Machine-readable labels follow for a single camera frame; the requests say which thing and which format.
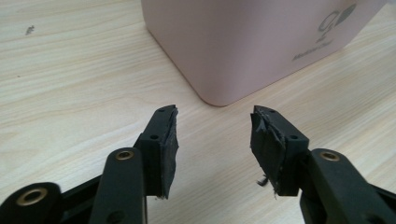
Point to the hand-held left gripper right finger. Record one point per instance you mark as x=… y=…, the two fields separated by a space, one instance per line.
x=274 y=155

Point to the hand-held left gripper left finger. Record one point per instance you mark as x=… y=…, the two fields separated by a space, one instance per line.
x=157 y=155

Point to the pink storage box with lid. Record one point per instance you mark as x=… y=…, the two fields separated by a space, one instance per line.
x=236 y=43

